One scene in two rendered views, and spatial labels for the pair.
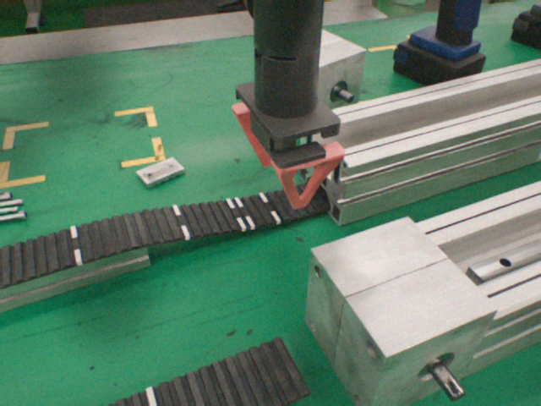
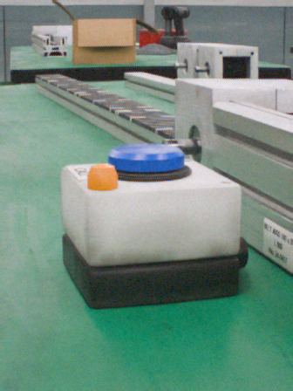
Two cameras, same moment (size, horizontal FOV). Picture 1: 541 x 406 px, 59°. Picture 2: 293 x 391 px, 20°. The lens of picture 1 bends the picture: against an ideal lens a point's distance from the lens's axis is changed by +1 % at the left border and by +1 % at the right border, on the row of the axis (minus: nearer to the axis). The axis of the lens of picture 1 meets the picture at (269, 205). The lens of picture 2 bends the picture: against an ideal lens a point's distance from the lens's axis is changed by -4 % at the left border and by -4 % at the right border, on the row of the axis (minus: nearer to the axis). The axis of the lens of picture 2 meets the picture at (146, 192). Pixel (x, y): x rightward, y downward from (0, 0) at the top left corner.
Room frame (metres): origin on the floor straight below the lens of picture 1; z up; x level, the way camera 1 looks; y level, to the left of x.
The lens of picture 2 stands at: (0.23, -0.73, 0.92)
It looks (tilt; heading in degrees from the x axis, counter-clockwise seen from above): 12 degrees down; 99
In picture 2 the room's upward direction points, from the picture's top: straight up
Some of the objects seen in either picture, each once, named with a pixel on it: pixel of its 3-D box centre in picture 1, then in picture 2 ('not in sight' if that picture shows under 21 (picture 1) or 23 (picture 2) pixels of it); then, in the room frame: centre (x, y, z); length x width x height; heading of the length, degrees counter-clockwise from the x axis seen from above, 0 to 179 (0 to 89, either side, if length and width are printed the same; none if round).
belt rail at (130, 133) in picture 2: not in sight; (89, 104); (-0.04, 0.49, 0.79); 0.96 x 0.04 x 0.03; 114
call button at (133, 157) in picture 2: not in sight; (146, 166); (0.17, -0.30, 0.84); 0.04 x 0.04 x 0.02
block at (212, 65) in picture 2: not in sight; (221, 69); (0.13, 0.89, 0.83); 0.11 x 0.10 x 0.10; 23
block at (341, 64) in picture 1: (319, 84); not in sight; (0.60, -0.07, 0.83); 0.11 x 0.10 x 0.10; 37
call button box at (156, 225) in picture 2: not in sight; (161, 225); (0.17, -0.29, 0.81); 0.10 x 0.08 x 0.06; 24
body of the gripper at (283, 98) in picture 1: (286, 84); not in sight; (0.39, -0.02, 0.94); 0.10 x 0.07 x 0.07; 24
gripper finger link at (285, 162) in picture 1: (295, 162); not in sight; (0.37, -0.03, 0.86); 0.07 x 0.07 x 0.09; 24
